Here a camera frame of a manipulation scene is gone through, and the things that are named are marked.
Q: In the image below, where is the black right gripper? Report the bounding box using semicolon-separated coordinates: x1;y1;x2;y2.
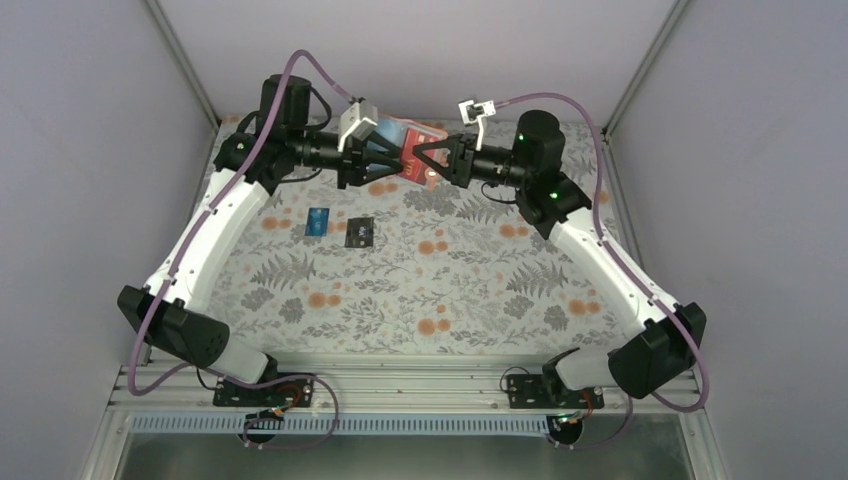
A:
411;132;530;188

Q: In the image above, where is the black VIP card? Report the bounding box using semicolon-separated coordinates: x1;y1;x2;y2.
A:
346;217;374;248
345;218;367;248

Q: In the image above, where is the blue credit card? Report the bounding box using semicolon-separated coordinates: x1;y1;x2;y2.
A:
304;207;330;237

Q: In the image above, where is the red VIP card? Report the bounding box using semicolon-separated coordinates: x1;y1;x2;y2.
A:
397;126;447;190

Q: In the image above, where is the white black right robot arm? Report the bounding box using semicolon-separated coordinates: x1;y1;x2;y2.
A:
412;110;707;407

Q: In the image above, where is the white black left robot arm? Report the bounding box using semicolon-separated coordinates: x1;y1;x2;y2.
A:
117;75;402;405

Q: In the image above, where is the floral patterned table mat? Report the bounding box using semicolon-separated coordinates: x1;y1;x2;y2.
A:
207;168;623;355

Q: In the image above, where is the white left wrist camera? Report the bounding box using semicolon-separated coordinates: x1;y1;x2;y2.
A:
337;98;379;153

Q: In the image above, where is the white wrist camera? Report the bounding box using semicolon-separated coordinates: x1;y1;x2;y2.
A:
337;98;379;153
457;99;496;136

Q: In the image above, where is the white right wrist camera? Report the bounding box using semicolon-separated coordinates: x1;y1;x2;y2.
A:
457;99;496;136

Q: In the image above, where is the aluminium mounting rail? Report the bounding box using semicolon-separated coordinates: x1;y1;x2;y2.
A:
107;350;700;414

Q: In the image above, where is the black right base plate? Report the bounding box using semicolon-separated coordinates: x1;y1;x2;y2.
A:
504;373;605;410

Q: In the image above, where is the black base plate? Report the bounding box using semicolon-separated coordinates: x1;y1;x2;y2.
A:
212;372;315;409
504;373;605;410

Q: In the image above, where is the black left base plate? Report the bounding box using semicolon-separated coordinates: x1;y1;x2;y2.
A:
212;372;315;409

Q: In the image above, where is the grey slotted cable duct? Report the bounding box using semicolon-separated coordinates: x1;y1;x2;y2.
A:
127;412;548;437

